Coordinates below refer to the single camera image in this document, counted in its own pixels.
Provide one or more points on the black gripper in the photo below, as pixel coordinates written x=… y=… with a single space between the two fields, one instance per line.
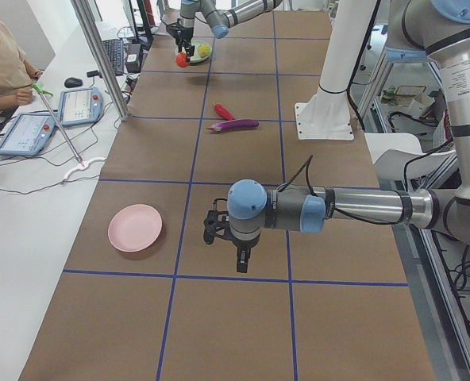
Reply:
x=184 y=33
x=244 y=244

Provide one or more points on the yellow pink peach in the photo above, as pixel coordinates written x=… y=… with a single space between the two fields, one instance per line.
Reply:
x=204 y=50

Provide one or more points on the red chili pepper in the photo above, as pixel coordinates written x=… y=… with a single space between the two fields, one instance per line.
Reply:
x=222 y=112

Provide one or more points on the purple eggplant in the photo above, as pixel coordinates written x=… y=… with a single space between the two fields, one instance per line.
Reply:
x=233 y=125

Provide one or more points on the green plate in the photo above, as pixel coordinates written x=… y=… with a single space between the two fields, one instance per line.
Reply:
x=195 y=59

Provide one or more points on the black keyboard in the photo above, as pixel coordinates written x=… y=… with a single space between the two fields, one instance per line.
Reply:
x=114 y=50

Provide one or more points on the pink plate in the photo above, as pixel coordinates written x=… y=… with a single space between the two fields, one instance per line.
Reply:
x=134 y=228

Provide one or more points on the far blue teach pendant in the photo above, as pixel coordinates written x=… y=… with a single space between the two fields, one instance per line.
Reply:
x=80 y=106

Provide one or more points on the blue teach pendant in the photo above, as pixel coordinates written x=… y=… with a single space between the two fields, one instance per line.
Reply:
x=80 y=106
x=27 y=135

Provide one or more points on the black computer mouse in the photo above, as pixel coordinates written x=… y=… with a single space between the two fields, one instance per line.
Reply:
x=73 y=82

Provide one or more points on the reacher grabber stick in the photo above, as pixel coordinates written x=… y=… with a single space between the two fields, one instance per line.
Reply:
x=82 y=164

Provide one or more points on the near blue teach pendant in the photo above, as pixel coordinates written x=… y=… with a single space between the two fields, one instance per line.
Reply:
x=27 y=135

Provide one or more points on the white chair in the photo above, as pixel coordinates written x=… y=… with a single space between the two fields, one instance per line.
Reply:
x=399 y=156

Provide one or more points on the seated person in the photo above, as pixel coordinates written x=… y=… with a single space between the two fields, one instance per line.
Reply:
x=17 y=74

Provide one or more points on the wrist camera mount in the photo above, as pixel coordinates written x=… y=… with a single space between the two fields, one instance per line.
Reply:
x=175 y=31
x=216 y=223

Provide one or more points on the aluminium frame post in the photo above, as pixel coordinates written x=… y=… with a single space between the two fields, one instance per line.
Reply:
x=87 y=22

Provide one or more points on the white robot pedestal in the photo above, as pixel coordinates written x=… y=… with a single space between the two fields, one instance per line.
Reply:
x=326 y=116

